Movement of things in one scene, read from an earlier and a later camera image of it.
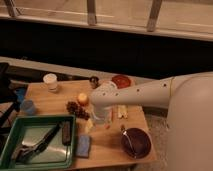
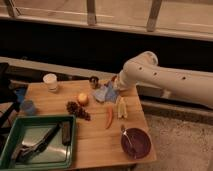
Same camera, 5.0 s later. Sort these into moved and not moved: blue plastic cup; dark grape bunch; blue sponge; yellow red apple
Moved: blue sponge
Not moved: yellow red apple; dark grape bunch; blue plastic cup
